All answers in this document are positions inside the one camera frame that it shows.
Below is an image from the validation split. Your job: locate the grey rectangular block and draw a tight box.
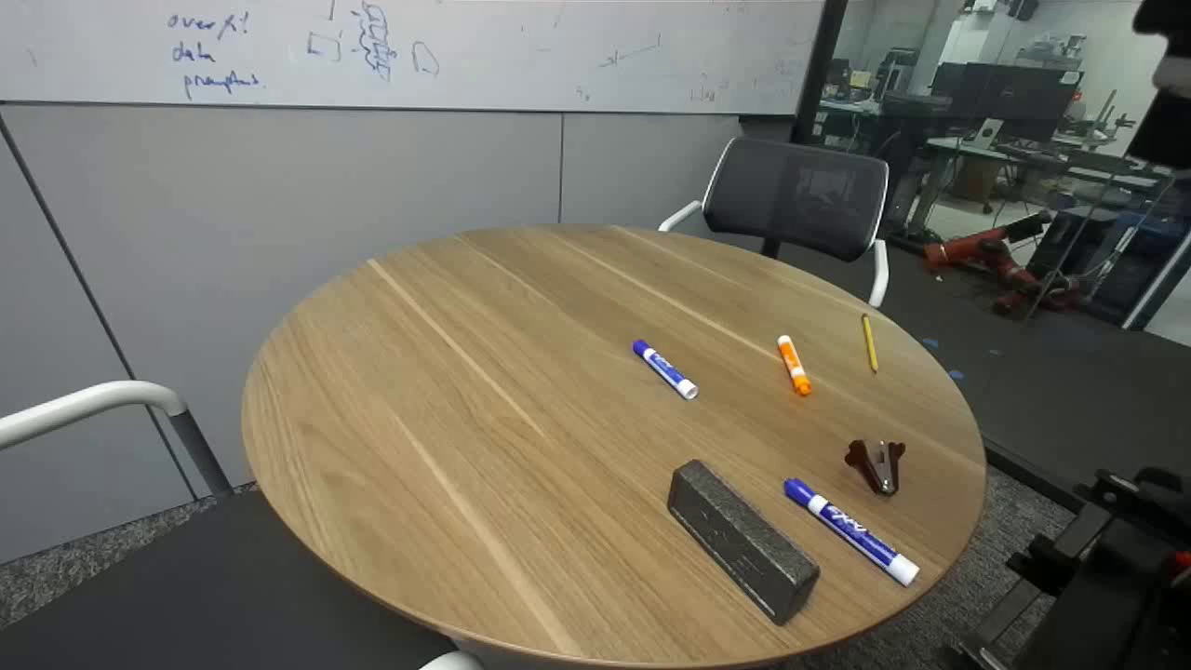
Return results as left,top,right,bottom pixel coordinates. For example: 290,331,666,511
666,460,821,628

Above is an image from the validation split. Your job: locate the black perforated robot base table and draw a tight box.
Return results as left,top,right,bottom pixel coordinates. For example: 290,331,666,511
941,463,1191,670

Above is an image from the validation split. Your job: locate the small blue white marker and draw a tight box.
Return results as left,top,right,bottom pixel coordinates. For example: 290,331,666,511
629,337,703,405

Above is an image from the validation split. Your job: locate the orange white marker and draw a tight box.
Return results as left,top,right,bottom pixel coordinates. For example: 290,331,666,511
774,331,820,404

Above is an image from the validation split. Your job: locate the grey mesh office chair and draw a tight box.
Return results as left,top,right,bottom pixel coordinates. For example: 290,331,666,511
656,131,894,313

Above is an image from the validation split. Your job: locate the yellow pencil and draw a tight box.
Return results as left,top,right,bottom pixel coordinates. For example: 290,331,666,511
855,308,884,379

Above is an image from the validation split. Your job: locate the dark red staple remover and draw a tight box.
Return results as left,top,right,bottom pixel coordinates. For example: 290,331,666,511
842,436,909,498

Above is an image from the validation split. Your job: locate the large blue white marker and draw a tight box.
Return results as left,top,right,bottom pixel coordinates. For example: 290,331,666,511
780,477,922,590

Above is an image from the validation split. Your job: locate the red machine on floor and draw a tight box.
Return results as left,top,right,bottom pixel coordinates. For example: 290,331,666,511
919,219,1061,316

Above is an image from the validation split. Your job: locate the background lab desk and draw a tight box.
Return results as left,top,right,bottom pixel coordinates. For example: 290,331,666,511
922,128,1173,239

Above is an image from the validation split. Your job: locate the white armed black chair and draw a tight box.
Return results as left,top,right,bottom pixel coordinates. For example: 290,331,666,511
0,377,486,670

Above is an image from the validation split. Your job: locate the white wall whiteboard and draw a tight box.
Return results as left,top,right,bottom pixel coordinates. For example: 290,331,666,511
0,0,830,118

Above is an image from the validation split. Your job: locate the dark door frame post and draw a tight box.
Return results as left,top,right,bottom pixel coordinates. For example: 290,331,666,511
788,0,855,151

